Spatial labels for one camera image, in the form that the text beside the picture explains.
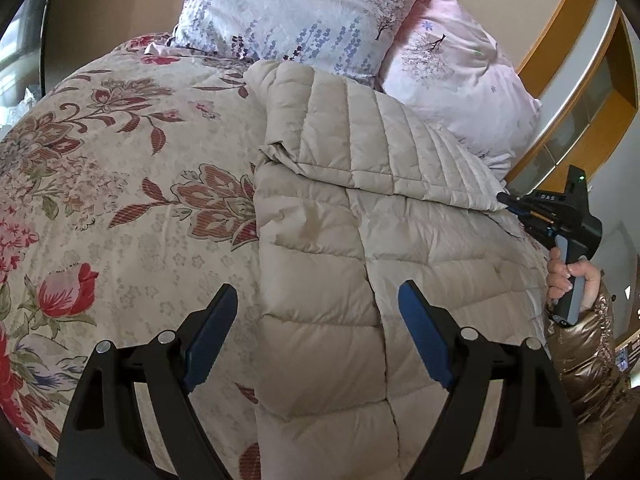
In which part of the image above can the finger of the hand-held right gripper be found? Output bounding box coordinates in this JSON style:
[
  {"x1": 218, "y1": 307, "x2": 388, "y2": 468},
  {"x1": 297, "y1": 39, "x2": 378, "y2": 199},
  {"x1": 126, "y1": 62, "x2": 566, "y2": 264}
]
[{"x1": 496, "y1": 191, "x2": 532, "y2": 217}]

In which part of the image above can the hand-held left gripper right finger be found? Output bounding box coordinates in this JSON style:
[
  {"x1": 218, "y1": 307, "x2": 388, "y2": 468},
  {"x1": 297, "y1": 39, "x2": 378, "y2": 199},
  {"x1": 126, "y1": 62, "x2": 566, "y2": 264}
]
[{"x1": 397, "y1": 280, "x2": 585, "y2": 480}]

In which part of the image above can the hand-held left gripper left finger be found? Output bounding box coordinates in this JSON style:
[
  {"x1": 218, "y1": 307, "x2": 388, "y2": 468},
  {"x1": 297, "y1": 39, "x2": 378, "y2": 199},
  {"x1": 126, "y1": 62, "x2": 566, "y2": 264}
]
[{"x1": 55, "y1": 283, "x2": 239, "y2": 480}]

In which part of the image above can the beige down jacket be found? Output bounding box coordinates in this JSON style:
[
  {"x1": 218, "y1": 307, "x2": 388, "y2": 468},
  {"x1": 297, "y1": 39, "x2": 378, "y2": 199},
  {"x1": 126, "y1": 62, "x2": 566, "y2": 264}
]
[{"x1": 242, "y1": 60, "x2": 553, "y2": 480}]

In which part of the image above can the person's right forearm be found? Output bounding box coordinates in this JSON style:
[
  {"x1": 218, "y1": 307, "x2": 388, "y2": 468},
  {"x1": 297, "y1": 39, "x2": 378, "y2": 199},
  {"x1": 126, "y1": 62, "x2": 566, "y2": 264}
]
[{"x1": 544, "y1": 280, "x2": 640, "y2": 480}]

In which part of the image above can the person's right hand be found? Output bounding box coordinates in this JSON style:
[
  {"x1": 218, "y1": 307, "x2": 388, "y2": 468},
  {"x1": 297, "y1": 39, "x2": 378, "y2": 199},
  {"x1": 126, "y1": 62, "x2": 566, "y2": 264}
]
[{"x1": 545, "y1": 248, "x2": 601, "y2": 307}]

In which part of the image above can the wooden cabinet with glass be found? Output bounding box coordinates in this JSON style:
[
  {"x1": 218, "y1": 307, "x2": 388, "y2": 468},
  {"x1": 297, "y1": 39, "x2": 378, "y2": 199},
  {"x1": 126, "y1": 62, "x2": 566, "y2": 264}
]
[{"x1": 502, "y1": 0, "x2": 640, "y2": 196}]

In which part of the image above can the pink tree-print pillow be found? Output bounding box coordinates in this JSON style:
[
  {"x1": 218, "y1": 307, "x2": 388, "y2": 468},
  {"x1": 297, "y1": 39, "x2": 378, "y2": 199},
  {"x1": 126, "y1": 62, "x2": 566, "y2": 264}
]
[{"x1": 375, "y1": 0, "x2": 544, "y2": 183}]

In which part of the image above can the floral quilt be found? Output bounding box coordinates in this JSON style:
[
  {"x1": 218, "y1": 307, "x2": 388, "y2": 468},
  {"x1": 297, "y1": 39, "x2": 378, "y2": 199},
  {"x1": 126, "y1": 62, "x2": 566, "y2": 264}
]
[{"x1": 0, "y1": 32, "x2": 281, "y2": 480}]

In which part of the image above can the white lavender-print pillow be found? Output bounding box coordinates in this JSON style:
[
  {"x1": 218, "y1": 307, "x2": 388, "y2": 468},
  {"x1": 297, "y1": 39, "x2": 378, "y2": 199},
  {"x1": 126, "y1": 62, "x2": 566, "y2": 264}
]
[{"x1": 172, "y1": 0, "x2": 443, "y2": 88}]

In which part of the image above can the window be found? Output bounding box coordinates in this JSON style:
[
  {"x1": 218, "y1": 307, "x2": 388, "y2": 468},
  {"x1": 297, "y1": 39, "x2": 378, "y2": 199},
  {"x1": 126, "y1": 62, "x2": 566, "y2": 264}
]
[{"x1": 0, "y1": 0, "x2": 48, "y2": 108}]

